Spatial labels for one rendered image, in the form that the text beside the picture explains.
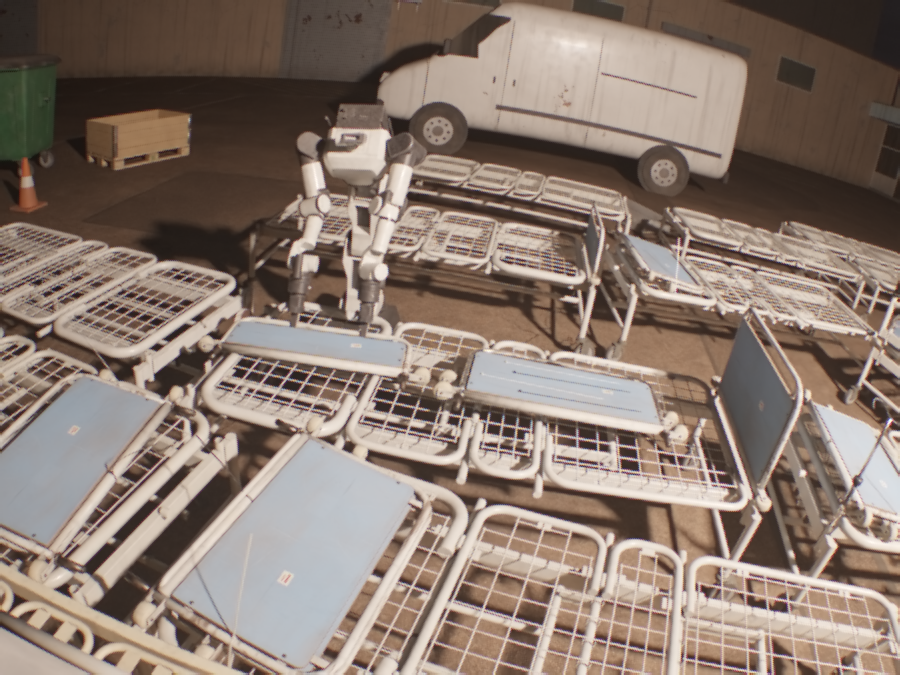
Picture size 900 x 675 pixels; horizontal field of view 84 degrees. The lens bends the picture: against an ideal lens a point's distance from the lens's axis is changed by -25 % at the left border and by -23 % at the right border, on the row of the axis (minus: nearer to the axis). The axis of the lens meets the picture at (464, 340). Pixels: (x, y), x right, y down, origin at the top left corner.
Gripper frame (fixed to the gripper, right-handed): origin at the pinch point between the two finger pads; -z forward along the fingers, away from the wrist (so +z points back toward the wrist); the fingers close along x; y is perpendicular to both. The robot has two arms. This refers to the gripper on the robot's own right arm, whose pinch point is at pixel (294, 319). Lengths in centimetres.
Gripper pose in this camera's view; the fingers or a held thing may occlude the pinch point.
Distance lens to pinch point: 260.4
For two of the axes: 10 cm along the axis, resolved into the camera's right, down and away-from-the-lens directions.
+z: 1.4, -9.9, -1.0
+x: 0.4, 1.0, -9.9
